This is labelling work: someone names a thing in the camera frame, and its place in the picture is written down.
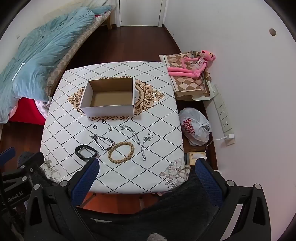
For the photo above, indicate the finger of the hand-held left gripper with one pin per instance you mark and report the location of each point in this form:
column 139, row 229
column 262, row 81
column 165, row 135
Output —
column 8, row 153
column 31, row 160

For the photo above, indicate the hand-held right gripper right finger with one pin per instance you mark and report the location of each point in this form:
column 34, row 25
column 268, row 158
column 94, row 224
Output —
column 208, row 182

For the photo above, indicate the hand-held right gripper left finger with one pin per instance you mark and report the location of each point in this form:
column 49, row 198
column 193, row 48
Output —
column 85, row 183

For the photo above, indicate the black smart watch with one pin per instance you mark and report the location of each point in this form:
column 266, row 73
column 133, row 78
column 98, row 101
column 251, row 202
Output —
column 78, row 150

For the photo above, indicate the small silver earrings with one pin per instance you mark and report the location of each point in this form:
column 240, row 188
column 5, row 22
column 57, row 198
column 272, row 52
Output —
column 110, row 128

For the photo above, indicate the white cardboard box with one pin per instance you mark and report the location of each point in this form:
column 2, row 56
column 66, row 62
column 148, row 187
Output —
column 111, row 111

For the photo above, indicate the small beige box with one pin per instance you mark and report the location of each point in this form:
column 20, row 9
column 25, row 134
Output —
column 192, row 157

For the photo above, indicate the black fuzzy clothing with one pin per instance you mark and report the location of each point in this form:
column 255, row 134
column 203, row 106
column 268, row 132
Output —
column 173, row 208

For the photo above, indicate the red cloth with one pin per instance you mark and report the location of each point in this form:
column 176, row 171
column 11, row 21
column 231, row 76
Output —
column 25, row 111

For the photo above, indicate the white charger plug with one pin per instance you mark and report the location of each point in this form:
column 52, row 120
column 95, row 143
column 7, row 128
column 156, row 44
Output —
column 230, row 137

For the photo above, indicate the pink checked sheet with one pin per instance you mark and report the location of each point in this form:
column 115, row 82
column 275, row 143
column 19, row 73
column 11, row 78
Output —
column 42, row 107

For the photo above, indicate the white plastic bag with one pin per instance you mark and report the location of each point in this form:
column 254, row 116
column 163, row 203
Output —
column 198, row 120

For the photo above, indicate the white power strip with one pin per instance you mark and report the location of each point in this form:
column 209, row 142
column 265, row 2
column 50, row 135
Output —
column 222, row 111

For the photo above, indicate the grey fuzzy object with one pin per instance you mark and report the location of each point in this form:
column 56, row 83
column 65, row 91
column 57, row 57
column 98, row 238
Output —
column 157, row 237

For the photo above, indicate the diamond patterned tablecloth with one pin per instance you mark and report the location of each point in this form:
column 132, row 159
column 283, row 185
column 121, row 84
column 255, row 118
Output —
column 150, row 111

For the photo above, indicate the brown checked cushion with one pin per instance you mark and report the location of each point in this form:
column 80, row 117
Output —
column 185, row 85

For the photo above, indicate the light blue duvet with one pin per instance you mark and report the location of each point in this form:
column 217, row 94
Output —
column 46, row 58

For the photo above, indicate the bed with checked mattress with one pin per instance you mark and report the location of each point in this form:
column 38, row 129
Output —
column 69, row 55

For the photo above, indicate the pink plush toy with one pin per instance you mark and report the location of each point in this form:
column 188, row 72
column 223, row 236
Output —
column 192, row 61

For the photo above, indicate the white door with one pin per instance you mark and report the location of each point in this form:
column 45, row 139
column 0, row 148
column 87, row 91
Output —
column 138, row 11

